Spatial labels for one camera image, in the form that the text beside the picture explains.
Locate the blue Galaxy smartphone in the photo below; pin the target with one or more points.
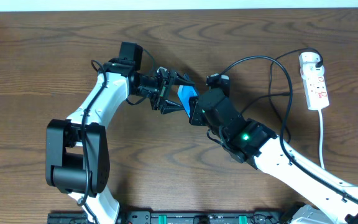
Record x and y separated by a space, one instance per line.
184 93

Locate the white power strip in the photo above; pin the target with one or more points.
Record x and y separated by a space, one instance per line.
315 87

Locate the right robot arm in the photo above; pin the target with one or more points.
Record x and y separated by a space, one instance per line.
247 140

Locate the white USB charger adapter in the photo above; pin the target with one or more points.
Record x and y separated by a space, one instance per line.
310 60

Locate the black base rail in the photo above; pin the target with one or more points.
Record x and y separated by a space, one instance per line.
147 217

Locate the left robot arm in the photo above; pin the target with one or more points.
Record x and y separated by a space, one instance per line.
77 155

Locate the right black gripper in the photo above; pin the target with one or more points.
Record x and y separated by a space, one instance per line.
194 111

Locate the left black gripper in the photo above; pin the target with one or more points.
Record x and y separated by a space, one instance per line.
163 90

